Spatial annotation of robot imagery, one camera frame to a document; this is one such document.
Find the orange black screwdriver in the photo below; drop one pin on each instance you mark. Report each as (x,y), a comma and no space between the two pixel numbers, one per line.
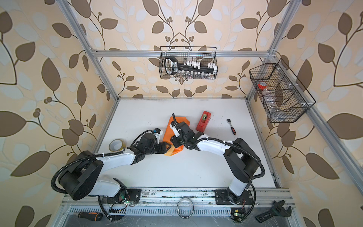
(92,216)

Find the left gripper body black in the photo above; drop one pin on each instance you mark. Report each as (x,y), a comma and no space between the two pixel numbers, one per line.
(154,149)

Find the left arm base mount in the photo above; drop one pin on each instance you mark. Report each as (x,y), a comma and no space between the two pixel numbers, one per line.
(125,195)

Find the ratchet wrench red handle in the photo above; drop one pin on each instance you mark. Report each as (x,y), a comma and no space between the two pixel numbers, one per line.
(231,127)

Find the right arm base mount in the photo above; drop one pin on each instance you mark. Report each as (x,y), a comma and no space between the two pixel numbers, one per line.
(226,197)

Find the yellow orange wrapping paper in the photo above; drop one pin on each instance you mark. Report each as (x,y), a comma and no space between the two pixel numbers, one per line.
(169,133)

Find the black wire basket right wall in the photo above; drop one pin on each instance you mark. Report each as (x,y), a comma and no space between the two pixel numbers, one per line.
(286,98)

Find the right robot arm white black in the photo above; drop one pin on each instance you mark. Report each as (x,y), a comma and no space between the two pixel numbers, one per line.
(243,162)

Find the socket set black rail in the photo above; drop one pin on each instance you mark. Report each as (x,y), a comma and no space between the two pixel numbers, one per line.
(190,68)

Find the black adjustable wrench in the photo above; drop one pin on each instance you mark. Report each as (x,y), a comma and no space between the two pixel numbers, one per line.
(276,210)

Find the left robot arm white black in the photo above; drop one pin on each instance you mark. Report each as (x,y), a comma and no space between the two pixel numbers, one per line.
(82,177)

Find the black wire basket back wall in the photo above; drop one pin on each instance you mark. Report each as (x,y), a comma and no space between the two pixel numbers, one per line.
(205,54)

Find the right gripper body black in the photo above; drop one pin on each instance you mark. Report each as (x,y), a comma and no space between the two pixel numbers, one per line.
(178,141)

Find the red tape dispenser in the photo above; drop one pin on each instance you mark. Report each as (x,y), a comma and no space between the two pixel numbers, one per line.
(203,122)

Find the black wire basket wall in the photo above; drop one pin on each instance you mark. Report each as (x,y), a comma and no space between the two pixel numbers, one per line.
(286,98)
(205,54)

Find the red capped plastic bottle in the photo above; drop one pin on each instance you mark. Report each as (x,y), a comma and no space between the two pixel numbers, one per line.
(262,85)

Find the aluminium front rail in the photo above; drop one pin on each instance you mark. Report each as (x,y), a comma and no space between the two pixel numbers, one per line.
(196,201)

